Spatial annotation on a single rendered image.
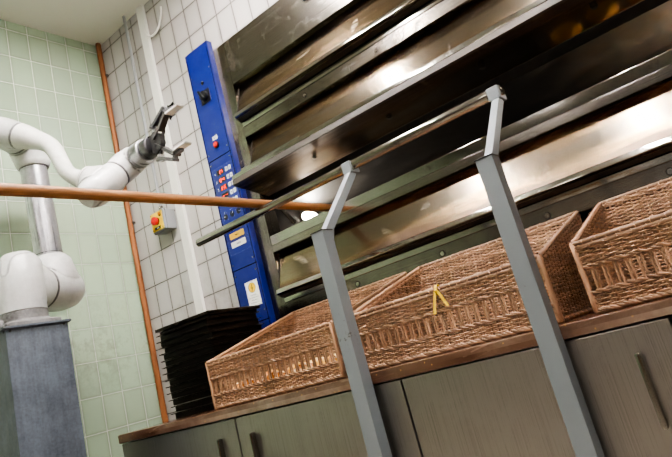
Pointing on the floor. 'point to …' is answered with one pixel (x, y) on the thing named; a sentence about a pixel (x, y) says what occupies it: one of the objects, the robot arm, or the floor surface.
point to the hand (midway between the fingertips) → (182, 124)
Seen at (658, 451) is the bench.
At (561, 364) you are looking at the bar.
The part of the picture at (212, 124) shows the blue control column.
